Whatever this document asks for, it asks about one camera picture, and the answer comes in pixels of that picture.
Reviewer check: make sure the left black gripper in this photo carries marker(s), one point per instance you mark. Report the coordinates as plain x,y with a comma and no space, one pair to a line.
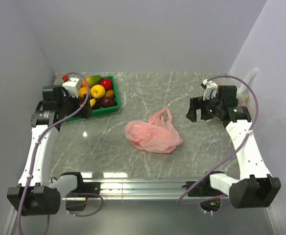
65,95

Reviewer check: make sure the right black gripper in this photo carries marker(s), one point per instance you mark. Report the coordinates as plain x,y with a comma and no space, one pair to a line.
197,103

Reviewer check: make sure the dark red fake fruit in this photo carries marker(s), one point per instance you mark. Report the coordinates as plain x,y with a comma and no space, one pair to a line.
107,102

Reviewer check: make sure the brown fake kiwi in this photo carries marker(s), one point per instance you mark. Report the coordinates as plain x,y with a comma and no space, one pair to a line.
110,94

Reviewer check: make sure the pink plastic bag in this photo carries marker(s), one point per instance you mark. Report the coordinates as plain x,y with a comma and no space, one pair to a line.
158,135

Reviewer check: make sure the red fake apple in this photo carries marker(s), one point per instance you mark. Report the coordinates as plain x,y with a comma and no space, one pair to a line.
107,84

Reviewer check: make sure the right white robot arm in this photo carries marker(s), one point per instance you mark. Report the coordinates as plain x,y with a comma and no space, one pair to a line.
256,187

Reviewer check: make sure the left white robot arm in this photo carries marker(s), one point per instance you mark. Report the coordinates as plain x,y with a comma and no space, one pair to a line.
34,194

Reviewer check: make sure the dark fake grape bunch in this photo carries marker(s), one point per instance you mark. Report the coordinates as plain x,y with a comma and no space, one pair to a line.
97,105

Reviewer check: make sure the orange fake orange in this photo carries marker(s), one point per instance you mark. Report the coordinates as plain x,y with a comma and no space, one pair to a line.
83,91

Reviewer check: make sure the green red fake mango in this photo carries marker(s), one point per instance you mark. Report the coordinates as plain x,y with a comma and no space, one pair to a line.
94,80

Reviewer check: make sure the clear bag of fruits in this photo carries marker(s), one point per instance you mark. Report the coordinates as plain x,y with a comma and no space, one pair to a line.
243,91

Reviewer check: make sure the green plastic tray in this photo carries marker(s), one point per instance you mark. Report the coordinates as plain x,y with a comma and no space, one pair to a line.
102,110

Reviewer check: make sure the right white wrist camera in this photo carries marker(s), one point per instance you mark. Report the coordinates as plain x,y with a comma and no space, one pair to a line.
210,84

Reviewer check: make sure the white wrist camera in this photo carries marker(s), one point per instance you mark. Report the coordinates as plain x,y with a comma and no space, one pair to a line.
72,85
210,84

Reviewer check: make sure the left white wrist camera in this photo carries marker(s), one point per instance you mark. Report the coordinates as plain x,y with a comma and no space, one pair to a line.
72,85

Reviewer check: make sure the aluminium mounting rail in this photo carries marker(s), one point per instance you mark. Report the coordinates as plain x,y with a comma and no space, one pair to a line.
140,189

